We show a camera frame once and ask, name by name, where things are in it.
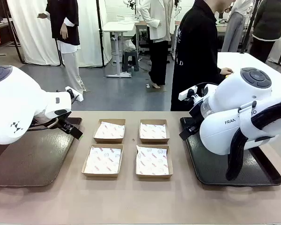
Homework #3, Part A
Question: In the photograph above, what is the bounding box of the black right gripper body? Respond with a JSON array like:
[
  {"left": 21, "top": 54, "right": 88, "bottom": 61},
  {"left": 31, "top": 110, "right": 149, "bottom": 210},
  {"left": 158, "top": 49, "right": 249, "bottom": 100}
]
[{"left": 188, "top": 106, "right": 203, "bottom": 133}]

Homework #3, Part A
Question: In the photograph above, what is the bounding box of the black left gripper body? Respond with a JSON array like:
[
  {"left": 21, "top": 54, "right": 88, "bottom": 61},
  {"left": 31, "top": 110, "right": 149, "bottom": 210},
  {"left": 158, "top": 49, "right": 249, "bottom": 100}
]
[{"left": 58, "top": 117, "right": 73, "bottom": 132}]

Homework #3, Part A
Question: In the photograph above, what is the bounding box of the kraft paper food box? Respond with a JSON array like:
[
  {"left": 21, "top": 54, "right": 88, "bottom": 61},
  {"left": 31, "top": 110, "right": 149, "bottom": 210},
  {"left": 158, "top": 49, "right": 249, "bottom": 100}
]
[
  {"left": 93, "top": 118, "right": 126, "bottom": 144},
  {"left": 81, "top": 143, "right": 124, "bottom": 180},
  {"left": 135, "top": 144, "right": 174, "bottom": 180},
  {"left": 139, "top": 119, "right": 170, "bottom": 144}
]

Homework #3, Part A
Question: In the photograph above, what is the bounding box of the person's right forearm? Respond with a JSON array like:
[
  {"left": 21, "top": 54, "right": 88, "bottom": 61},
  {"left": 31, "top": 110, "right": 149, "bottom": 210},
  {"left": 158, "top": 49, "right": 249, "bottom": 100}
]
[{"left": 210, "top": 62, "right": 225, "bottom": 78}]

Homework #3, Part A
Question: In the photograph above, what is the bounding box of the large black plastic tray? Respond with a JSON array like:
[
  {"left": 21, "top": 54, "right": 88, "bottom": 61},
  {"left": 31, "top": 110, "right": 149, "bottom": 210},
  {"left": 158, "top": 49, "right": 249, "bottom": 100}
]
[{"left": 179, "top": 117, "right": 281, "bottom": 188}]

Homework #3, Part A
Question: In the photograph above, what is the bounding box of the brown plastic tray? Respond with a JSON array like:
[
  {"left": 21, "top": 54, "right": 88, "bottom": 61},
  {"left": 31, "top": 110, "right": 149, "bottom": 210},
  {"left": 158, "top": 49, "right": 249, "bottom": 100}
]
[{"left": 0, "top": 117, "right": 83, "bottom": 188}]

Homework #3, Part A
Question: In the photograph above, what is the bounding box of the white table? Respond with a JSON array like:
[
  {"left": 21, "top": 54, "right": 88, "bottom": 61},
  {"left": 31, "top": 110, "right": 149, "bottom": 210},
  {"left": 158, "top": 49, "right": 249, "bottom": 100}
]
[{"left": 216, "top": 52, "right": 281, "bottom": 79}]

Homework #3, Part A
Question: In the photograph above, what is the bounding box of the person in black shirt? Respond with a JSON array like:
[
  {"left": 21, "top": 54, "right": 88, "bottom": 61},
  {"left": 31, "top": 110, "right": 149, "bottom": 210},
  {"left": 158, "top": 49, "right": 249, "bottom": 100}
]
[{"left": 170, "top": 0, "right": 225, "bottom": 112}]

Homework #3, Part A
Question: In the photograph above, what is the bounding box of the grey plastic stool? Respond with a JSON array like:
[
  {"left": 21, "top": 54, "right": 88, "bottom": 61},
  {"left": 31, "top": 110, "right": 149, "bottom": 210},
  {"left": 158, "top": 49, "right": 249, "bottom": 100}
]
[{"left": 121, "top": 48, "right": 140, "bottom": 73}]

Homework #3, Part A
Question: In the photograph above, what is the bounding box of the white curtain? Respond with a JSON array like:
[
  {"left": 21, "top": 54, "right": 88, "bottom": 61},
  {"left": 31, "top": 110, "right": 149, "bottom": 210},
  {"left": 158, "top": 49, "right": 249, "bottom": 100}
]
[{"left": 7, "top": 0, "right": 113, "bottom": 68}]

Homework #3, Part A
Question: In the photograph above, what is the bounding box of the person in grey trousers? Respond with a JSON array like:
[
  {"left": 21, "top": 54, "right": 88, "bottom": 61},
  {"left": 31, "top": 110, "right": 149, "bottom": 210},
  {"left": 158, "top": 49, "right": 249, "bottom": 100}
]
[{"left": 221, "top": 0, "right": 248, "bottom": 53}]

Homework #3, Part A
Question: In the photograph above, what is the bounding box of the mannequin in black top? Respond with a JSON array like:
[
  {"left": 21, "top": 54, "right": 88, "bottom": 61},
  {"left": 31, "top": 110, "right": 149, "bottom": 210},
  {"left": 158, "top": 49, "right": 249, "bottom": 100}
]
[{"left": 37, "top": 0, "right": 87, "bottom": 95}]

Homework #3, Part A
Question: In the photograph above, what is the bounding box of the black stand pole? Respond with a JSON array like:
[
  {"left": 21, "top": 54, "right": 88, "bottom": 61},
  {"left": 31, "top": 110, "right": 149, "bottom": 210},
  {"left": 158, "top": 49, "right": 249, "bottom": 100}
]
[{"left": 96, "top": 0, "right": 106, "bottom": 68}]

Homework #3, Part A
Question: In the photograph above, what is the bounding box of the black tripod pole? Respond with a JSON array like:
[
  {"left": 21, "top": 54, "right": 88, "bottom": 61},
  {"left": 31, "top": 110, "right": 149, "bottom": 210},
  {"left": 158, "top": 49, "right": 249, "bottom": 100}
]
[{"left": 239, "top": 0, "right": 261, "bottom": 54}]

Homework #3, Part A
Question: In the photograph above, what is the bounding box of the black clothes rack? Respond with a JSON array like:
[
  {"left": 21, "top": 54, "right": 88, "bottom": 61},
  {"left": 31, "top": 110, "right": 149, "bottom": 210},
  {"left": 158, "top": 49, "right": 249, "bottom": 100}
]
[{"left": 0, "top": 0, "right": 22, "bottom": 57}]

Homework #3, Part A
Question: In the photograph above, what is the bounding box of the white standing desk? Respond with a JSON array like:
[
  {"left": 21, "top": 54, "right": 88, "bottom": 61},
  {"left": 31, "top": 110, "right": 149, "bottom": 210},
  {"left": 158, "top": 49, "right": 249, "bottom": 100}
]
[{"left": 102, "top": 21, "right": 138, "bottom": 78}]

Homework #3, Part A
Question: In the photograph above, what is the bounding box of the person in dark sweater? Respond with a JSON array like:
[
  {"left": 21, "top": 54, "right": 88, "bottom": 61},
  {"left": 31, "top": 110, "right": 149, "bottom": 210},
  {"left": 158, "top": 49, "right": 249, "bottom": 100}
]
[{"left": 249, "top": 0, "right": 281, "bottom": 63}]

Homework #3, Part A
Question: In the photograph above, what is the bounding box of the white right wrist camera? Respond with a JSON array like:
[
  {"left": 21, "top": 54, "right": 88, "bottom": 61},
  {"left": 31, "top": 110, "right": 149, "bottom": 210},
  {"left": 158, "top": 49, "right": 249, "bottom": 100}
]
[{"left": 178, "top": 85, "right": 199, "bottom": 102}]

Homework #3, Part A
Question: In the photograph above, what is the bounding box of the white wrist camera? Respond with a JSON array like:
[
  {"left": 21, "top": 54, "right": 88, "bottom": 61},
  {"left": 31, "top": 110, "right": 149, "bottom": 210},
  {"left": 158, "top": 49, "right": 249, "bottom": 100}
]
[
  {"left": 178, "top": 85, "right": 199, "bottom": 102},
  {"left": 65, "top": 86, "right": 84, "bottom": 102}
]

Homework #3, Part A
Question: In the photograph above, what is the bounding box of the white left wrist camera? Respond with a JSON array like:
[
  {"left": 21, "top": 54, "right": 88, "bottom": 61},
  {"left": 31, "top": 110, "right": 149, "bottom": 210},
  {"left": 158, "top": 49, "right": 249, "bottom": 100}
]
[{"left": 65, "top": 86, "right": 84, "bottom": 102}]

